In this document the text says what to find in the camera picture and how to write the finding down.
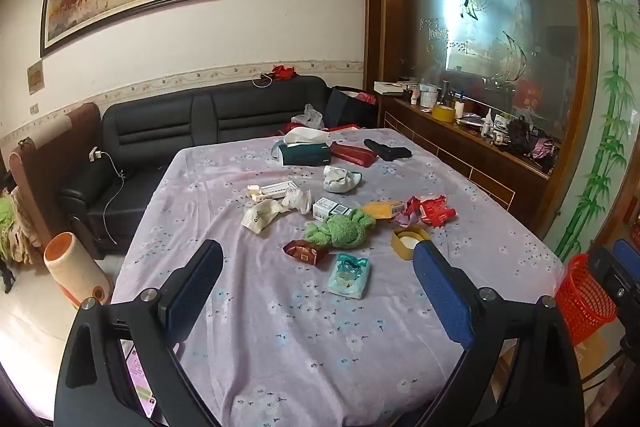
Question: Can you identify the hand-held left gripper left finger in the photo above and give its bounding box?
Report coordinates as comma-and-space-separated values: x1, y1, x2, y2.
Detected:
54, 239, 224, 427

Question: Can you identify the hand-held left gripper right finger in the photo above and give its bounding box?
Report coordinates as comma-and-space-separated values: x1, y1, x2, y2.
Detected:
412, 239, 586, 427

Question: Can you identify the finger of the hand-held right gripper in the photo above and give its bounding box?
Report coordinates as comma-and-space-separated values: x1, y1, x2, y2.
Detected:
588, 246, 640, 325
614, 238, 640, 270

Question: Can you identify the red plastic basket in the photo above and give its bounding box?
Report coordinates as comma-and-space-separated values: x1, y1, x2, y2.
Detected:
554, 253, 618, 347

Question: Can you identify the orange box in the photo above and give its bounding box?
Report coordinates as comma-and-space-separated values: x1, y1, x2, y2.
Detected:
362, 201, 406, 220

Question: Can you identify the brown cardboard sheet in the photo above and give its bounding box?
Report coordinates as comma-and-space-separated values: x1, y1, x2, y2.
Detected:
570, 319, 626, 388

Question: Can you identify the red snack wrapper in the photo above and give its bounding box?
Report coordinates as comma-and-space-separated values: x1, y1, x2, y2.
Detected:
405, 195, 458, 228

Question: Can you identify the teal wet wipes packet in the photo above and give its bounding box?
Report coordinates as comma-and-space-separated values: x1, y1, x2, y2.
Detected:
327, 253, 373, 299

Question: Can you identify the pink printed box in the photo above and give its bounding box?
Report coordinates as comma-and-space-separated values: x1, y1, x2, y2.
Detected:
119, 338, 160, 419

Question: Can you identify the cream paper packet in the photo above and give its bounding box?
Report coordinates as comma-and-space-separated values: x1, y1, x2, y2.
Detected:
241, 199, 286, 235

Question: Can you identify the brown snack packet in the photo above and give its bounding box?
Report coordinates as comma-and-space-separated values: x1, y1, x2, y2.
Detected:
282, 239, 331, 267

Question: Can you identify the cream orange cylinder heater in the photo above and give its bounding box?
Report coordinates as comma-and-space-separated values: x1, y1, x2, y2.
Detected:
43, 232, 112, 308

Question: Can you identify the green plush cloth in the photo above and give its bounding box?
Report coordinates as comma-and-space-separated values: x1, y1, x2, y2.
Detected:
305, 208, 377, 250

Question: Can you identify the flat white carton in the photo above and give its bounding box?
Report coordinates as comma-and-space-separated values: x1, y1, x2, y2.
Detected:
247, 181, 298, 202

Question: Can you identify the pink cloth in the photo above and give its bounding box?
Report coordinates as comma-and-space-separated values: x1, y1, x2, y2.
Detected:
531, 138, 557, 162

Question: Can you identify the crumpled clear plastic wrap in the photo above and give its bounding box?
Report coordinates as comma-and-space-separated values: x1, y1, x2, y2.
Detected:
282, 188, 315, 215

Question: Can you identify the small white box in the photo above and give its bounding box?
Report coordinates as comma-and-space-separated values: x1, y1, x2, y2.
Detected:
312, 197, 351, 223

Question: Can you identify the wooden sideboard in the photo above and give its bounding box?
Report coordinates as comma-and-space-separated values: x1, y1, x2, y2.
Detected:
380, 94, 556, 228

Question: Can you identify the bamboo painted glass panel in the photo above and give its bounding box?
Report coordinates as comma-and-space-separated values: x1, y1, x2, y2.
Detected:
542, 0, 640, 263

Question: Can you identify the red pouch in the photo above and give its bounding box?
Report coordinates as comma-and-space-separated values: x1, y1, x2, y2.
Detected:
330, 142, 378, 168

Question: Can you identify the black leather sofa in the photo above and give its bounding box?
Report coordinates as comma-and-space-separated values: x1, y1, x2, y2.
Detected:
59, 75, 381, 258

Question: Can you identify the green tissue box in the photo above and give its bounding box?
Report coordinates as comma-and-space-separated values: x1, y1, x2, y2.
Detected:
271, 127, 333, 166

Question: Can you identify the brown armchair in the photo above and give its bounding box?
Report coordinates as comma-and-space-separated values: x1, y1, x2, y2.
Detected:
7, 103, 103, 265

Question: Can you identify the white jar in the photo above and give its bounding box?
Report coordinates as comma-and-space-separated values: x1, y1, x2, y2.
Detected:
419, 84, 442, 108

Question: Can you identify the black shopping bag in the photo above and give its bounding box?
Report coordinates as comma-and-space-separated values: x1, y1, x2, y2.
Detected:
325, 85, 381, 130

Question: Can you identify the white plastic bag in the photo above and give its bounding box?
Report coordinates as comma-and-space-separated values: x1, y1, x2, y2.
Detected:
291, 103, 325, 128

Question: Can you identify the stack of flat boxes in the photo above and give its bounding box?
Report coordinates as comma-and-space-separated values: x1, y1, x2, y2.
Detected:
374, 79, 420, 96

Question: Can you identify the white charger with cable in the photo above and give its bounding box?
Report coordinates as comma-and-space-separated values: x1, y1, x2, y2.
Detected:
89, 147, 126, 228

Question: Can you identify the small wall plaque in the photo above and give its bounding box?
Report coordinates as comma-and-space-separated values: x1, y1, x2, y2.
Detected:
27, 62, 46, 95

